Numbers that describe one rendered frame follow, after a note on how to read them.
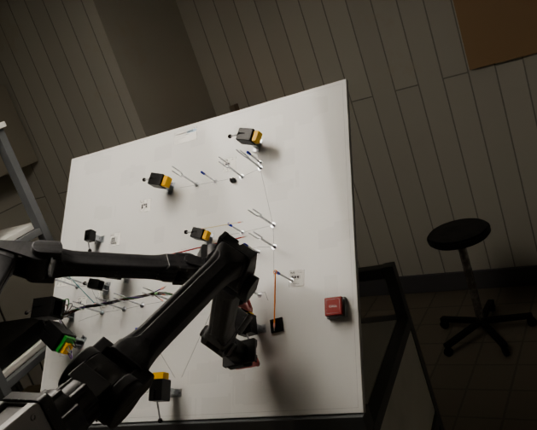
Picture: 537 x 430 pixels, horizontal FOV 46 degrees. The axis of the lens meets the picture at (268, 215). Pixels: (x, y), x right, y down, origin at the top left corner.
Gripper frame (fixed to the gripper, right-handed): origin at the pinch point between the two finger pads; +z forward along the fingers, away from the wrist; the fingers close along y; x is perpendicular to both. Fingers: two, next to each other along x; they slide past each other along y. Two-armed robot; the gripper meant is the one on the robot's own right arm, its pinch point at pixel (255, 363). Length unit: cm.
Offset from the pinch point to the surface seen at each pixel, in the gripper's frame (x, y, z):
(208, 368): -3.1, 18.2, 3.8
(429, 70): -196, -48, 111
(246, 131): -70, -6, -17
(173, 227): -52, 29, -5
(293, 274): -24.7, -13.0, -0.2
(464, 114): -176, -58, 132
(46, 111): -213, 176, 43
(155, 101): -203, 104, 62
